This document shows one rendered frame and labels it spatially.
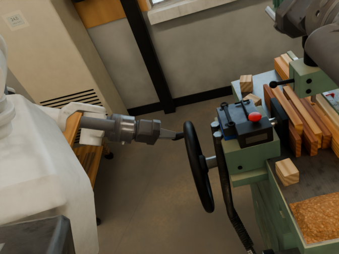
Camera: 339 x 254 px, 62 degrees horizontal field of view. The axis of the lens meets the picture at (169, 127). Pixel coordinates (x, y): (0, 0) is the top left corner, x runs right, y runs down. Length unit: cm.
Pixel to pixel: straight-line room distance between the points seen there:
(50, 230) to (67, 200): 7
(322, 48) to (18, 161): 31
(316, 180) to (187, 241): 109
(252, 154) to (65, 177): 52
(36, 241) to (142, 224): 162
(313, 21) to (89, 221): 34
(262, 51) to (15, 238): 218
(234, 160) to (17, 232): 57
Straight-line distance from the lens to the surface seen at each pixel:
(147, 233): 178
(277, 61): 102
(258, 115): 68
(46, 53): 204
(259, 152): 73
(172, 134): 90
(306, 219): 64
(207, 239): 167
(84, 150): 221
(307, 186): 71
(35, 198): 28
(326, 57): 30
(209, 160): 87
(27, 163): 31
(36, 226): 24
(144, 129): 85
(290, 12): 43
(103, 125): 82
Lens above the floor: 148
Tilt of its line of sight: 40 degrees down
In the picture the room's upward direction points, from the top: 22 degrees counter-clockwise
